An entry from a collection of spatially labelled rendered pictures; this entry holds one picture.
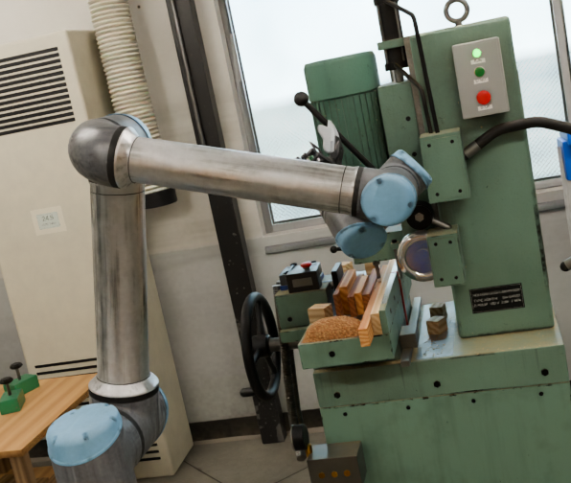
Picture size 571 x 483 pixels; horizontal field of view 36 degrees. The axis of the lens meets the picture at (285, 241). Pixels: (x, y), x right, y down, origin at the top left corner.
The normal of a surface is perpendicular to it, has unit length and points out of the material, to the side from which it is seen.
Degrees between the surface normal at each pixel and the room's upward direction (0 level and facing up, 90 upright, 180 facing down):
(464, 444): 90
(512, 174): 90
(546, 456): 90
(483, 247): 90
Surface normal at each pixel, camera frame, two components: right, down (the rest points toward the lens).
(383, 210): -0.12, 0.24
